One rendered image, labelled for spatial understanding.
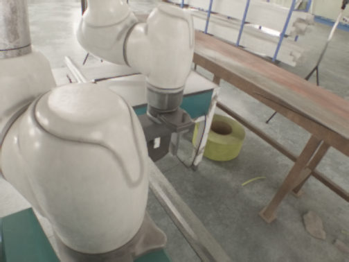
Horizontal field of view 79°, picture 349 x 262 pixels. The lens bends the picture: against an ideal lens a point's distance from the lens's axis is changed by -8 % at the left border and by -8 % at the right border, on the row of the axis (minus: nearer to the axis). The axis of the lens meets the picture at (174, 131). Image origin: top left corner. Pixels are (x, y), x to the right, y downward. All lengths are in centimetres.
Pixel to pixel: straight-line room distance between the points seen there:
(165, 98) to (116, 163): 28
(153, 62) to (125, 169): 26
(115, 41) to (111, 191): 33
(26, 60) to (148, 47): 21
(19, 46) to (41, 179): 20
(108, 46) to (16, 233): 39
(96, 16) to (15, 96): 24
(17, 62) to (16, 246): 24
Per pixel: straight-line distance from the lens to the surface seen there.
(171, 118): 51
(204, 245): 62
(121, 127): 26
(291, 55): 429
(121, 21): 51
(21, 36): 39
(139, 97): 116
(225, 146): 186
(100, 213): 29
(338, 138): 126
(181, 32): 45
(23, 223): 25
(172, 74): 47
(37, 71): 39
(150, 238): 44
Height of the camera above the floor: 131
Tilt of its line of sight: 37 degrees down
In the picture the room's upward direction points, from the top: 9 degrees clockwise
